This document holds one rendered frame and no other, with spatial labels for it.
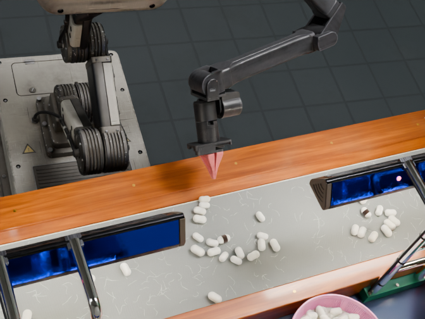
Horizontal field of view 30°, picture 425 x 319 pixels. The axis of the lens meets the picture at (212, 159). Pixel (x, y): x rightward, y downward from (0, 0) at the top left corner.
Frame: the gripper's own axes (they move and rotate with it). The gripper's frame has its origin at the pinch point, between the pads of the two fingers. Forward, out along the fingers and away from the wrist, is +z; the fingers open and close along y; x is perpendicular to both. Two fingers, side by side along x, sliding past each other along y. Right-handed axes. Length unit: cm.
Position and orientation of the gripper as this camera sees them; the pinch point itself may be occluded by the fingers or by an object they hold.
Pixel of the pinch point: (213, 175)
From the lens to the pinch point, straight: 206.6
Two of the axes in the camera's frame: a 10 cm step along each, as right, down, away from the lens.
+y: 9.1, -1.9, 3.8
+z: 1.2, 9.7, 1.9
